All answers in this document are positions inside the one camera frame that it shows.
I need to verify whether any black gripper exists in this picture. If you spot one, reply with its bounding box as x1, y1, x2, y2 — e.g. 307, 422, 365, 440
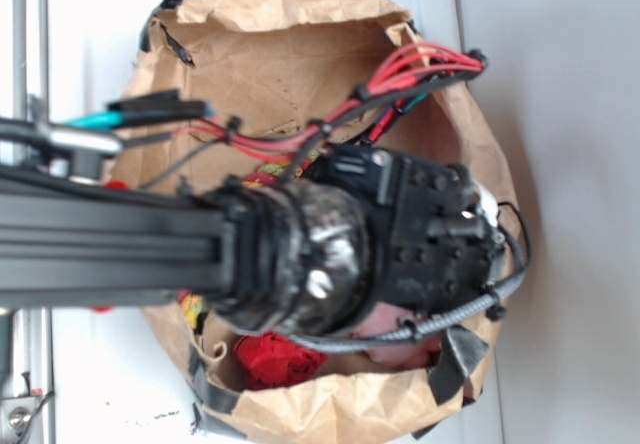
314, 145, 505, 315

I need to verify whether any pink plush bunny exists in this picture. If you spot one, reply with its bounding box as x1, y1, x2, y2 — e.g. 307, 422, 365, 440
344, 301, 446, 368

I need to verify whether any red crumpled paper ball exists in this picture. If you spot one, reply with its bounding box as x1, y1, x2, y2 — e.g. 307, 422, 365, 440
233, 332, 328, 390

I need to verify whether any brown paper bag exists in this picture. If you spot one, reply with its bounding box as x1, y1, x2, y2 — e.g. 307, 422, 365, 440
110, 0, 525, 443

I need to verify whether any grey braided cable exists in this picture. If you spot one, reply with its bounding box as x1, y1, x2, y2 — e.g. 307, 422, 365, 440
284, 223, 531, 355

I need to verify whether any red wire bundle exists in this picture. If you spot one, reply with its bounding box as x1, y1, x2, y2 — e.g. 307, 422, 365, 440
174, 48, 489, 163

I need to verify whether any multicolour twisted rope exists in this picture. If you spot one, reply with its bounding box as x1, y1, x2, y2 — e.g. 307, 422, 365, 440
177, 148, 326, 333

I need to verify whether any metal corner bracket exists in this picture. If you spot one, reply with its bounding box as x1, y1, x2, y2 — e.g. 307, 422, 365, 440
1, 395, 44, 443

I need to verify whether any aluminium extrusion rail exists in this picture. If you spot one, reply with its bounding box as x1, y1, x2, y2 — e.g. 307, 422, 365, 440
0, 0, 56, 444

